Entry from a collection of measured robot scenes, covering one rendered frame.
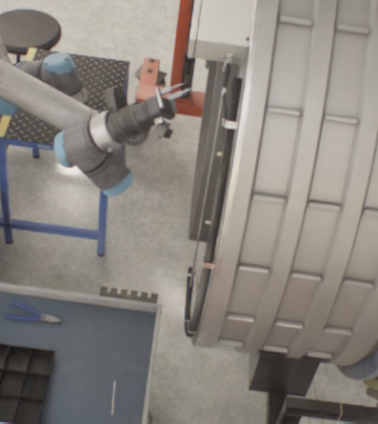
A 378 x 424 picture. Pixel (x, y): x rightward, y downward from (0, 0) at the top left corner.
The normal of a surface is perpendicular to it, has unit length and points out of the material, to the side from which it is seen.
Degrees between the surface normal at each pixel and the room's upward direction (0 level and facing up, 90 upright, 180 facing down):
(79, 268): 0
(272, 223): 71
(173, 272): 0
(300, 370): 90
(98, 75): 0
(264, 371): 90
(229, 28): 42
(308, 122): 54
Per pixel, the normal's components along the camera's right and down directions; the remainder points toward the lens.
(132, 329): 0.10, -0.69
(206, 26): 0.01, -0.03
